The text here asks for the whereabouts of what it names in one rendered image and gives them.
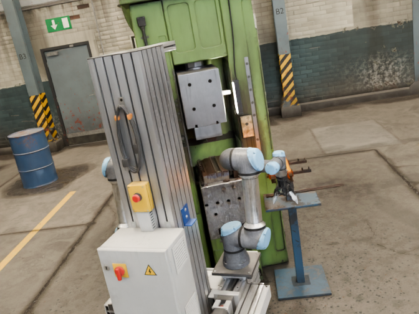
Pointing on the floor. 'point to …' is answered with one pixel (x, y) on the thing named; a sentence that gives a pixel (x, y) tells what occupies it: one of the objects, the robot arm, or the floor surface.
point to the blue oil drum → (33, 157)
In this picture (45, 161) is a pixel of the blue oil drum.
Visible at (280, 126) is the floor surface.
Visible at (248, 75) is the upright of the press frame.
